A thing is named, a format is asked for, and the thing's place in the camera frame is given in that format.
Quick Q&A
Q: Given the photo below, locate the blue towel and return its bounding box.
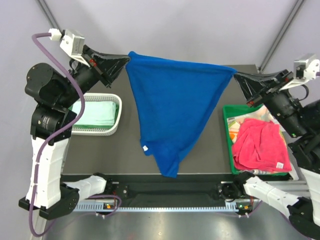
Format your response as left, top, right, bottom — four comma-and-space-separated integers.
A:
125, 51, 236, 178

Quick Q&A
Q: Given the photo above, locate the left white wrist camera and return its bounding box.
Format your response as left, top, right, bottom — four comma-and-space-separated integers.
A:
48, 28, 89, 66

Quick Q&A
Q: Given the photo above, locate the floral patterned towel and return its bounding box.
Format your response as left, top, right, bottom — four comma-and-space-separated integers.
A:
234, 105, 285, 132

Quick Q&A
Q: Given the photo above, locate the white perforated plastic basket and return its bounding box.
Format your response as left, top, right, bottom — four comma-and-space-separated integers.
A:
71, 93, 123, 136

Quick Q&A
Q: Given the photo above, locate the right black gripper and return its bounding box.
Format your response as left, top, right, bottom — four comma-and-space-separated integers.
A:
232, 68, 307, 137

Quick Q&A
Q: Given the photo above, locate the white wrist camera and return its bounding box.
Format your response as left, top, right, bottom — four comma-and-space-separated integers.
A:
48, 28, 89, 66
280, 53, 320, 91

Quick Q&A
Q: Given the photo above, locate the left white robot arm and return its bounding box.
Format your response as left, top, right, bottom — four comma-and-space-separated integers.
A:
18, 46, 130, 220

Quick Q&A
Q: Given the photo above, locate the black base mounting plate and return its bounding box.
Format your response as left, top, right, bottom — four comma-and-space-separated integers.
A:
104, 173, 245, 207

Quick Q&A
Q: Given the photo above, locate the green plastic bin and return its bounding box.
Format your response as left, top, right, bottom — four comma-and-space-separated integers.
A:
222, 104, 294, 176

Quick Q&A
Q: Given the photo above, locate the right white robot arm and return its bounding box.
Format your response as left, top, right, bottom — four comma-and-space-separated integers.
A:
233, 70, 320, 240

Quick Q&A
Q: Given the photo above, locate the green microfiber towel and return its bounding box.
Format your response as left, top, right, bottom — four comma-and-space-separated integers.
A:
69, 102, 118, 130

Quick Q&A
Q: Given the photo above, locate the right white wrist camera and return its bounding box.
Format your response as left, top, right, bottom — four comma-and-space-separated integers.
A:
280, 53, 320, 91

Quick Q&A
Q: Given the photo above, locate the aluminium frame rail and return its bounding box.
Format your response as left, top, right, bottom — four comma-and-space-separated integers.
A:
39, 181, 313, 201

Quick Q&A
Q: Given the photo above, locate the pink red towel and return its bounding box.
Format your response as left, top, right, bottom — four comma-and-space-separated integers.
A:
231, 118, 292, 173

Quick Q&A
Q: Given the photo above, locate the slotted grey cable duct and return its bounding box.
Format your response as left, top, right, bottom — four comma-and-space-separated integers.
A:
73, 200, 252, 213

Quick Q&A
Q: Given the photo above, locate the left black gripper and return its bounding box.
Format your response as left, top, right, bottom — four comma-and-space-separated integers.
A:
56, 44, 129, 109

